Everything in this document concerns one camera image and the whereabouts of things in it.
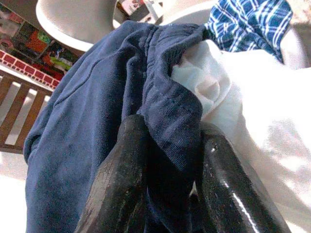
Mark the white garment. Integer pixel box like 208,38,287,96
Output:
171,38,311,233

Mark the red yellow toy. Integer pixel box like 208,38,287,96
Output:
0,4,81,78

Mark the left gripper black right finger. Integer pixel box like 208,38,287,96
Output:
190,122,292,233

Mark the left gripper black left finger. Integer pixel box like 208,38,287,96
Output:
75,114,151,233

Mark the pale green laundry bin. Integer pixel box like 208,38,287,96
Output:
113,0,311,71

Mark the dark brown wooden chair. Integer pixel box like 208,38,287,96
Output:
0,70,53,155

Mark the navy blue garment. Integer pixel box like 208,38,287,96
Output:
24,20,209,233

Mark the red brick pattern panel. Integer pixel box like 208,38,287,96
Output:
0,50,61,90

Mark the blue plaid cloth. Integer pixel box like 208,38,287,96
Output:
204,0,294,64

